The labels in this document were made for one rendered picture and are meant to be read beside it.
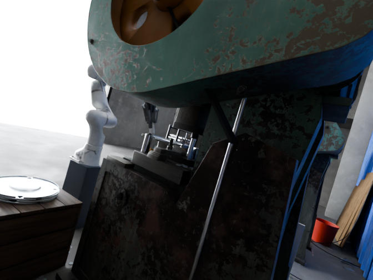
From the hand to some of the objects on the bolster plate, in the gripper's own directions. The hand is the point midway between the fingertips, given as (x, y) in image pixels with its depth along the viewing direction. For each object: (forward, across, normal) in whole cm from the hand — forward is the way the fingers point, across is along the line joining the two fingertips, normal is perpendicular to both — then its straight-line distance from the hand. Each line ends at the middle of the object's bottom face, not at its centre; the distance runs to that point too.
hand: (151, 129), depth 122 cm
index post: (+16, +15, +8) cm, 24 cm away
